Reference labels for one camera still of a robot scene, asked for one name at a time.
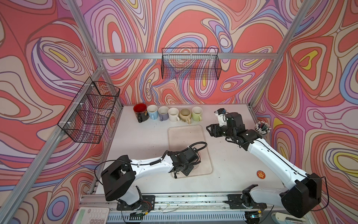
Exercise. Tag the red round sticker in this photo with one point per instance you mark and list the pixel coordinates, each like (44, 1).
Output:
(261, 174)

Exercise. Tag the white device bottom right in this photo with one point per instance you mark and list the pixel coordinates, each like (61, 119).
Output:
(281, 218)

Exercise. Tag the light blue mug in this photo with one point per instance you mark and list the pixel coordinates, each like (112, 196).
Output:
(152, 111)

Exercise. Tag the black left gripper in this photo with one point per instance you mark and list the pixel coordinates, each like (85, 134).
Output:
(186, 173)

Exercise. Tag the purple mug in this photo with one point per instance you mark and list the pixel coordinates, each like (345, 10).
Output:
(163, 113)

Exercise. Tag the black wire basket left wall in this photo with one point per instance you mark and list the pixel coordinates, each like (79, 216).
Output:
(93, 107)

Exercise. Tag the black wire basket wall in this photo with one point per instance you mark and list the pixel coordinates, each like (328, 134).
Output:
(190, 63)
(93, 107)

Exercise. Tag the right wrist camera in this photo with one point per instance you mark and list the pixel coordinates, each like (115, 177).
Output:
(221, 116)

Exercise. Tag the white desk telephone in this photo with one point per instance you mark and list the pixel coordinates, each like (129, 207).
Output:
(92, 215)

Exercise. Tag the white small mug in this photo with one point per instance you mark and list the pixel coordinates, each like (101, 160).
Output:
(173, 114)

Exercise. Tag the black wire basket back wall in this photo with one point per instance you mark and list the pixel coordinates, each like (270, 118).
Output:
(190, 63)

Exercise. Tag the black skull mug red inside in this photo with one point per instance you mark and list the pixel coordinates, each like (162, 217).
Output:
(141, 112)

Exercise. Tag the cream speckled round mug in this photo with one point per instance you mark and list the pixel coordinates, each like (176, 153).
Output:
(185, 115)

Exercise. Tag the light green mug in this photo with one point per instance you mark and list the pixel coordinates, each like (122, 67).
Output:
(197, 113)

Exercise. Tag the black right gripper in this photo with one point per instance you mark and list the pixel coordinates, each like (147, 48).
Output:
(214, 129)

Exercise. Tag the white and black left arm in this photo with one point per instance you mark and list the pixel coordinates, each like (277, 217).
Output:
(119, 177)

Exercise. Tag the beige plastic tray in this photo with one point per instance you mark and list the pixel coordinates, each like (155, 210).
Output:
(182, 137)

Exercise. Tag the pen holder with pens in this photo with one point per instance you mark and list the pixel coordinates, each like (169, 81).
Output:
(262, 127)

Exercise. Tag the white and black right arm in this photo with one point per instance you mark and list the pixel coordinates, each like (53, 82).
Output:
(301, 191)

